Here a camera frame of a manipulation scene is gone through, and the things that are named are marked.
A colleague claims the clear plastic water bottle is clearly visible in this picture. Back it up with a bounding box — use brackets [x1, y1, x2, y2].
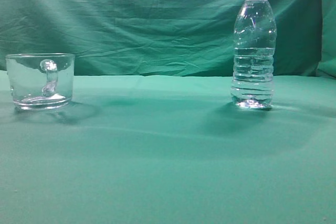
[230, 0, 277, 109]

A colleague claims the clear glass mug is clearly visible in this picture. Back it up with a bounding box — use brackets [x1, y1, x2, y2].
[5, 53, 75, 110]

